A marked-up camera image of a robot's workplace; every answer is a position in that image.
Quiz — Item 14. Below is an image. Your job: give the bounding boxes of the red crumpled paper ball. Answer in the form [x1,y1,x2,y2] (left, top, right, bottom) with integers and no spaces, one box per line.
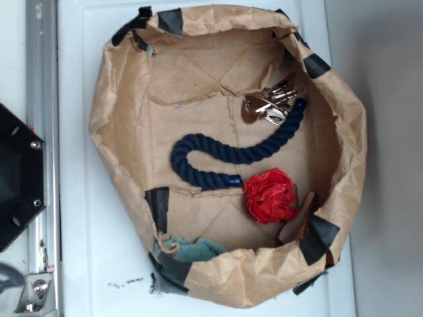
[243,168,299,225]

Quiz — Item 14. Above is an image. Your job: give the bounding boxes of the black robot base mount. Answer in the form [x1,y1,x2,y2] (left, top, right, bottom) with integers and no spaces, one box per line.
[1,105,46,252]

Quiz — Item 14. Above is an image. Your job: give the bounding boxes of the metal corner bracket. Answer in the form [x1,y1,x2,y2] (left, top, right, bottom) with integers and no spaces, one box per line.
[13,273,56,316]

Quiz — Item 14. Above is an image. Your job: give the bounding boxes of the teal green cloth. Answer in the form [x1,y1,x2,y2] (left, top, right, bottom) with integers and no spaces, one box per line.
[164,236,227,262]

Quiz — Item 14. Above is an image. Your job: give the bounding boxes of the brown wooden piece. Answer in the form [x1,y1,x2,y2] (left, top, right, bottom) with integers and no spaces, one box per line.
[278,192,317,244]

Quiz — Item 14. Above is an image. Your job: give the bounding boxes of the navy blue twisted rope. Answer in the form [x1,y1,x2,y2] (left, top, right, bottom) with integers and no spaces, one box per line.
[170,97,308,192]

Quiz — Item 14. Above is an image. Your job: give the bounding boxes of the aluminium extrusion rail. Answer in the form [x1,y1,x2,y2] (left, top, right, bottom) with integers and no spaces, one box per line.
[25,1,63,316]

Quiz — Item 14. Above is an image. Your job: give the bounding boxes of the silver keys bunch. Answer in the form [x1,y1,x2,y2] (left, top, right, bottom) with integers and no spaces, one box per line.
[241,73,297,126]

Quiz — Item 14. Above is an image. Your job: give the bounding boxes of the brown paper bag container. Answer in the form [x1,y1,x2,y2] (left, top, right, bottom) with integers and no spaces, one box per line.
[90,5,367,308]

